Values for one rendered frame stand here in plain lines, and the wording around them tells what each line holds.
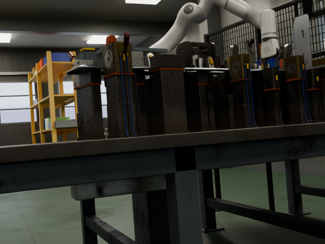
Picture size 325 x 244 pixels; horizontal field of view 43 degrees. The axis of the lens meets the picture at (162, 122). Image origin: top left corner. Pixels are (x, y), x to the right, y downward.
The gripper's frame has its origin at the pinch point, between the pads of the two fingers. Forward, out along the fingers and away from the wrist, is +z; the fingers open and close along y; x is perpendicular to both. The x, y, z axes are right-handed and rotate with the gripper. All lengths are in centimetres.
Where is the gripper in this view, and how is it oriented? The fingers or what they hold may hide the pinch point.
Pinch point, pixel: (271, 67)
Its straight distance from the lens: 244.3
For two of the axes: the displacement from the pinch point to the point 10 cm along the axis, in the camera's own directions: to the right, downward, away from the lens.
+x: 8.4, -0.5, 5.4
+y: 5.3, -0.6, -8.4
